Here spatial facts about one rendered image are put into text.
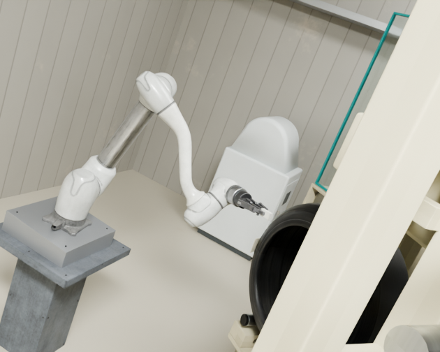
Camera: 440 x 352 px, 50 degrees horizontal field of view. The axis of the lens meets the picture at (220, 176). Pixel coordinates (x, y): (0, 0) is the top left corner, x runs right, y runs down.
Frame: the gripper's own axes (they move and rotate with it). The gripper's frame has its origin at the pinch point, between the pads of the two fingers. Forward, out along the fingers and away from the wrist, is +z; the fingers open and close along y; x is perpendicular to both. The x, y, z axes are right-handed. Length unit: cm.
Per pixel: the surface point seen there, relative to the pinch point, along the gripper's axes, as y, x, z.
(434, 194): -30, -34, 87
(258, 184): 133, 26, -186
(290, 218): -11.2, -7.5, 27.1
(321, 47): 182, -111, -218
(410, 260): 36, -2, 44
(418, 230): -26, -25, 84
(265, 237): -11.5, 3.8, 17.7
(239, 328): -11.6, 40.2, 19.1
